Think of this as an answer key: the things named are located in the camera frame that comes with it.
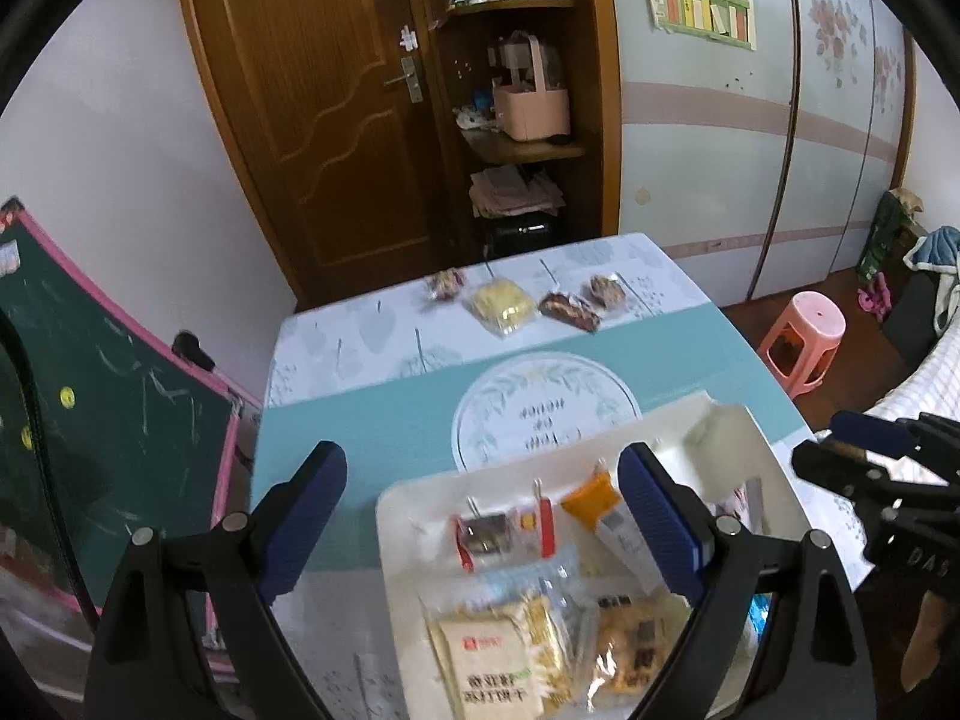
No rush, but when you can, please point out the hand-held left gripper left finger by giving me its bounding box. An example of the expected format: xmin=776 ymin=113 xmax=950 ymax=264
xmin=82 ymin=441 xmax=347 ymax=720

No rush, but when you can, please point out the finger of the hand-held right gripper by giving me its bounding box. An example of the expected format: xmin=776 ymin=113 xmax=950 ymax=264
xmin=829 ymin=411 xmax=960 ymax=460
xmin=792 ymin=439 xmax=960 ymax=520

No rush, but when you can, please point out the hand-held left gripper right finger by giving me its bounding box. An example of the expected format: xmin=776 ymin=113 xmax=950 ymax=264
xmin=617 ymin=444 xmax=876 ymax=720

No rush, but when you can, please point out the plain white snack packet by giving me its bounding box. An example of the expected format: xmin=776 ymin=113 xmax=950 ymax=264
xmin=595 ymin=502 xmax=662 ymax=595

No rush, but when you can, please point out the orange snack packet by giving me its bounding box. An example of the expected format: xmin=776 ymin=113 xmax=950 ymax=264
xmin=561 ymin=471 xmax=625 ymax=535

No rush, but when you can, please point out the red white cookie packet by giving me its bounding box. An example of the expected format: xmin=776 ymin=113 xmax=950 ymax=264
xmin=705 ymin=476 xmax=767 ymax=522

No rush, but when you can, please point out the white paper tray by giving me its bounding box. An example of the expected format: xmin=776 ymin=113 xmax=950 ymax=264
xmin=373 ymin=390 xmax=820 ymax=720

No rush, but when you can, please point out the red strip snack packet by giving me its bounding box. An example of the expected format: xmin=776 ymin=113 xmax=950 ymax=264
xmin=517 ymin=478 xmax=557 ymax=560

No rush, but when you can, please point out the orange brown biscuit packet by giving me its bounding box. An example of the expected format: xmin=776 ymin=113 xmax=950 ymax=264
xmin=591 ymin=594 xmax=692 ymax=710

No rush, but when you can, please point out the clear yellow cracker packet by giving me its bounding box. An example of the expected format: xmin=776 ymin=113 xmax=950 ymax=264
xmin=517 ymin=586 xmax=580 ymax=715

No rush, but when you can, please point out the beige cracker packet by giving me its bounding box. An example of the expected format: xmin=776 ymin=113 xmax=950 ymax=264
xmin=422 ymin=598 xmax=546 ymax=720

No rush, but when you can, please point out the brown snack packet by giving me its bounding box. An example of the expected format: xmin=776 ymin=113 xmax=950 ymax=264
xmin=537 ymin=289 xmax=602 ymax=334

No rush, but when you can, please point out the clear grain bar packet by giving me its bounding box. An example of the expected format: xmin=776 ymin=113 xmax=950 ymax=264
xmin=585 ymin=273 xmax=629 ymax=311

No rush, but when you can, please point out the clear yellow puff packet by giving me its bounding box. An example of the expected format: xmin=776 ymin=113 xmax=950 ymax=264
xmin=469 ymin=276 xmax=539 ymax=336

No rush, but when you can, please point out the clear red print packet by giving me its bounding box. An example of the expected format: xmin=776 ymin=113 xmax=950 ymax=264
xmin=426 ymin=268 xmax=467 ymax=302

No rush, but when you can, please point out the person's right hand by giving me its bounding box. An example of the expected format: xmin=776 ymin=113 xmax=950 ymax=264
xmin=902 ymin=586 xmax=947 ymax=692

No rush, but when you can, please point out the striped bed blanket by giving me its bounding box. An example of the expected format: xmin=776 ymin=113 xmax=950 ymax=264
xmin=821 ymin=334 xmax=960 ymax=421

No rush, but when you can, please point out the pink plastic stool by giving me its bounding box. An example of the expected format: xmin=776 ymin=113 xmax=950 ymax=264
xmin=756 ymin=290 xmax=848 ymax=400

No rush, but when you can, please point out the pink toy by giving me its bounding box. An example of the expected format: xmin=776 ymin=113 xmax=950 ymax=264
xmin=857 ymin=272 xmax=895 ymax=317

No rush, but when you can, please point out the blue cloth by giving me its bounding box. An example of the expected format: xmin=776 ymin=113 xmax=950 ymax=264
xmin=902 ymin=223 xmax=960 ymax=276

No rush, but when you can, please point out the green bag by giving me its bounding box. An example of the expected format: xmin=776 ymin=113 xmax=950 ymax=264
xmin=857 ymin=190 xmax=925 ymax=280

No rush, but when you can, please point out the black clip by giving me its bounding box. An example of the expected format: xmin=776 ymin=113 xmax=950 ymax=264
xmin=171 ymin=330 xmax=217 ymax=374

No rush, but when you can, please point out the white sliding wardrobe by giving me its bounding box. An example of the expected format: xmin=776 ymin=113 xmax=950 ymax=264
xmin=607 ymin=0 xmax=914 ymax=302

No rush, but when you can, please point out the black box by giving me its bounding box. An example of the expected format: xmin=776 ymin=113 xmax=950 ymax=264
xmin=478 ymin=213 xmax=561 ymax=261

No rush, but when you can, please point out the folded cloth stack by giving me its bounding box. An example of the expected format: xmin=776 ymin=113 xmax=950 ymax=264
xmin=468 ymin=163 xmax=566 ymax=220

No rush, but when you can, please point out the brown wooden door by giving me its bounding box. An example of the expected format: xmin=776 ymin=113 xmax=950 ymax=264
xmin=171 ymin=0 xmax=455 ymax=302

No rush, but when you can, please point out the pink storage basket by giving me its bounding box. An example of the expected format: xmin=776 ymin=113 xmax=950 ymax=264
xmin=490 ymin=32 xmax=572 ymax=143

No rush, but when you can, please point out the wooden corner shelf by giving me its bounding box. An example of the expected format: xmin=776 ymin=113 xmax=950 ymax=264
xmin=416 ymin=0 xmax=622 ymax=260

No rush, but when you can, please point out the green chalkboard pink frame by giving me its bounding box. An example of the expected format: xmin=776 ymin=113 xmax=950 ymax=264
xmin=0 ymin=197 xmax=265 ymax=665

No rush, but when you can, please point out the black cable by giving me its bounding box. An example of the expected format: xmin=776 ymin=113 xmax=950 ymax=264
xmin=0 ymin=306 xmax=102 ymax=620

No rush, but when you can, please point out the metal door handle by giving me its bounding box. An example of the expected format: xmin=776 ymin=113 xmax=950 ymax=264
xmin=382 ymin=55 xmax=425 ymax=104

